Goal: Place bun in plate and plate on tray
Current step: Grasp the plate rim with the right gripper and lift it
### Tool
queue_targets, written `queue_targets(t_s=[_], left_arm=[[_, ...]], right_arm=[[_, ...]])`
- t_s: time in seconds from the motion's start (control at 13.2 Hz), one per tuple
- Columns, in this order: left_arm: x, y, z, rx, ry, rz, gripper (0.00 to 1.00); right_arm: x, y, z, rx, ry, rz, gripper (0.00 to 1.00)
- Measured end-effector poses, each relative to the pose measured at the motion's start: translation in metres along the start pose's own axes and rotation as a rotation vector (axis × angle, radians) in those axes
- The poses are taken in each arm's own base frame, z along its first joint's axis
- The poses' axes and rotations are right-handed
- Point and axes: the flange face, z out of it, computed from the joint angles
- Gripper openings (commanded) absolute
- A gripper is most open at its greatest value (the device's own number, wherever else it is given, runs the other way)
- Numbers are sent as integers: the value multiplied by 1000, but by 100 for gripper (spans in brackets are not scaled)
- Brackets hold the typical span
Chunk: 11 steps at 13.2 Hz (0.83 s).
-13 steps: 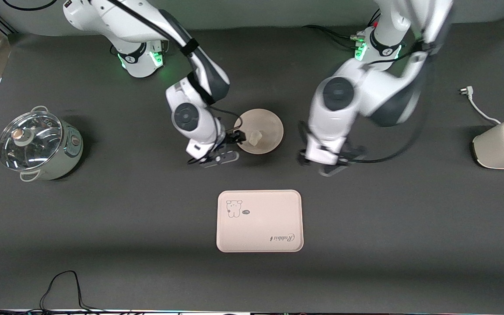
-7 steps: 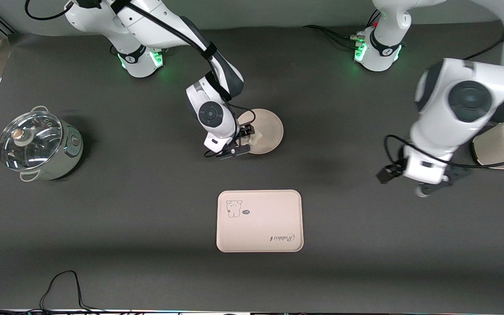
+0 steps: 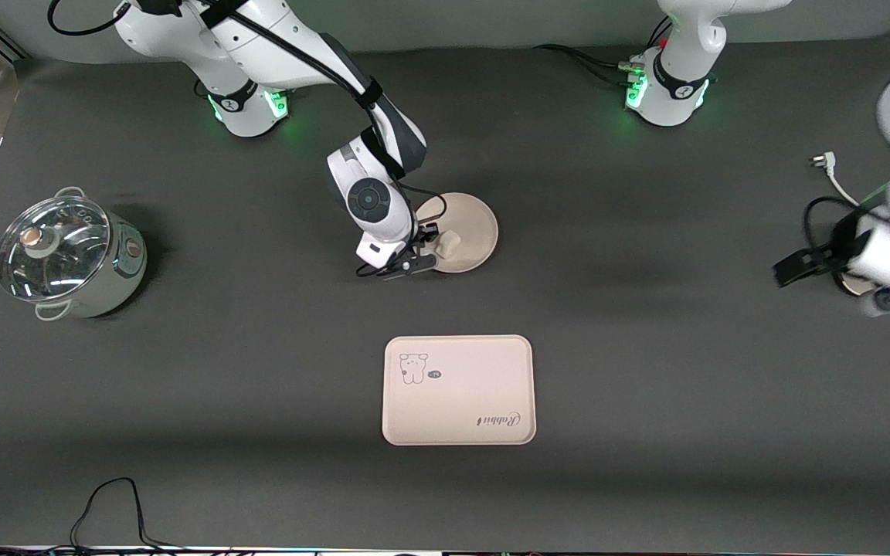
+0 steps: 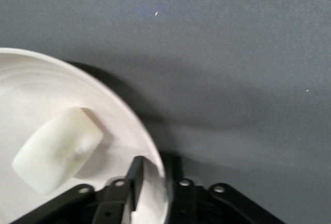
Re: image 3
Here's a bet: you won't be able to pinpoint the black left arm base cables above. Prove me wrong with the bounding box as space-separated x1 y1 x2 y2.
532 14 676 90

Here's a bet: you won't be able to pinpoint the white power plug cord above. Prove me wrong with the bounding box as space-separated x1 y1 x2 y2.
810 152 882 211

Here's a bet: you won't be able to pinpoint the round cream plate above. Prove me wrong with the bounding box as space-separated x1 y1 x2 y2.
416 192 499 273

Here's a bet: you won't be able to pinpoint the glass pot lid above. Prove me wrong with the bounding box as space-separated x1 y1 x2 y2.
0 195 113 302

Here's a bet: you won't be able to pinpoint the thin black table cable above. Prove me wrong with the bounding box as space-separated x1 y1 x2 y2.
0 476 233 554

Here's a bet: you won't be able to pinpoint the pale green electric pot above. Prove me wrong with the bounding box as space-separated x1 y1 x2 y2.
0 185 149 322

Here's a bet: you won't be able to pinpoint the cream rectangular rabbit tray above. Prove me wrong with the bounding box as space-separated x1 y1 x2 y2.
382 334 537 446

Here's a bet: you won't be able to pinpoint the dark grey table mat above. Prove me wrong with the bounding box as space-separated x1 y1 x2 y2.
0 27 890 554

